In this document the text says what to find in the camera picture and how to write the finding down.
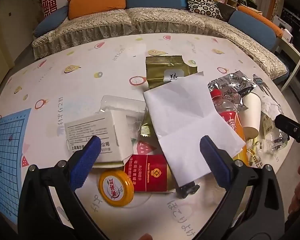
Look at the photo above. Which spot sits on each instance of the red capped plastic bottle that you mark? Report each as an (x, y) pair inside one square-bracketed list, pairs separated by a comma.
[(231, 122)]

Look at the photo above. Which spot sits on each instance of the gold snack packet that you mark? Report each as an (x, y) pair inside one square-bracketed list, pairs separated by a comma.
[(162, 70)]

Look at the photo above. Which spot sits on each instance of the white cardboard box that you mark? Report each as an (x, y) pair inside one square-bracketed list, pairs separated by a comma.
[(95, 125)]

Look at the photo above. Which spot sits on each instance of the yellow jar lid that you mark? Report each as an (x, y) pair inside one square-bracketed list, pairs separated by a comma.
[(116, 187)]

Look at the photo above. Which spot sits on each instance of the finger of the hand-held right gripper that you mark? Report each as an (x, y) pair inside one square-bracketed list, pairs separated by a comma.
[(292, 130)]

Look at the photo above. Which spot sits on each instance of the sofa with quilted beige cover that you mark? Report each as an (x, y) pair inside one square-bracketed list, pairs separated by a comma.
[(102, 22)]

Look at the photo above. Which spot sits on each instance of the person's left hand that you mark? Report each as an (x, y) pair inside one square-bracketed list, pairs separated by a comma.
[(143, 237)]

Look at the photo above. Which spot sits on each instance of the thick orange sofa cushion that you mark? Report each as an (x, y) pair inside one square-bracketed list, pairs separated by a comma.
[(97, 5)]

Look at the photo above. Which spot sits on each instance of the clear empty plastic bottle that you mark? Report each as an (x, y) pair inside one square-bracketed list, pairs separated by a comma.
[(277, 140)]

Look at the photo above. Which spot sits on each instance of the orange armrest cushion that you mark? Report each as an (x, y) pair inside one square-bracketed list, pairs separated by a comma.
[(262, 17)]

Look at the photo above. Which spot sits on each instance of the white paper cup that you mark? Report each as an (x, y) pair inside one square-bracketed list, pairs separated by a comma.
[(251, 110)]

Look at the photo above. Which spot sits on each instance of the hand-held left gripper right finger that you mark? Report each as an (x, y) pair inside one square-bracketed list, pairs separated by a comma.
[(215, 160)]

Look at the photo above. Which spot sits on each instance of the silver foil bag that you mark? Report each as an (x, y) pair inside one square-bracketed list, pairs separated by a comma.
[(230, 82)]

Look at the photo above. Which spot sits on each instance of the blue sofa armrest bolster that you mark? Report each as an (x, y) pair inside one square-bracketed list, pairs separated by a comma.
[(50, 21), (252, 28)]

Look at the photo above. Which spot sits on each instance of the clear packet with gold strip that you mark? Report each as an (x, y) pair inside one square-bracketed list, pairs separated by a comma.
[(147, 130)]

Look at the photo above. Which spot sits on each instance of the clear plastic container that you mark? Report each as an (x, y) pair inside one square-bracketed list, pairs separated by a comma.
[(125, 105)]

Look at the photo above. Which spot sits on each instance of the dark brown pillow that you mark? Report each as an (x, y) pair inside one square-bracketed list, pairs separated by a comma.
[(226, 11)]

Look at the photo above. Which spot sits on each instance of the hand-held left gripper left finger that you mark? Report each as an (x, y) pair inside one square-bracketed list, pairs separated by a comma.
[(87, 160)]

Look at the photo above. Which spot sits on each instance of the white paper sheet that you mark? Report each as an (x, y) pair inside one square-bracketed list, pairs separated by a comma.
[(185, 120)]

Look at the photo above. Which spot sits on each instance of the red cigarette box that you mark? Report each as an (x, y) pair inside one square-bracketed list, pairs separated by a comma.
[(147, 172)]

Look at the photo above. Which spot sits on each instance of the white printed carton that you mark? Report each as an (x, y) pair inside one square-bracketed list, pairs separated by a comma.
[(280, 21)]

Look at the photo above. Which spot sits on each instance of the fruit print tablecloth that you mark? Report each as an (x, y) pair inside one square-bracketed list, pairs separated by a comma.
[(90, 55)]

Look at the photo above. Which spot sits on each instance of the crumpled white tissue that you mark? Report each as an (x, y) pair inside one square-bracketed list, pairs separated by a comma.
[(271, 105)]

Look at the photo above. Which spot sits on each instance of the small white box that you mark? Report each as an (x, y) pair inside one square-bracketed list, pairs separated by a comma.
[(287, 36)]

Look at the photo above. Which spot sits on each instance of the white side table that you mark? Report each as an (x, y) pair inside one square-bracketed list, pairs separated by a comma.
[(292, 52)]

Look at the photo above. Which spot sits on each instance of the blue grid mat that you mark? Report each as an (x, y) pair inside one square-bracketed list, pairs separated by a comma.
[(7, 155)]

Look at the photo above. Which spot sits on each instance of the light blue cushion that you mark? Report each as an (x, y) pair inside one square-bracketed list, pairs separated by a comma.
[(182, 2)]

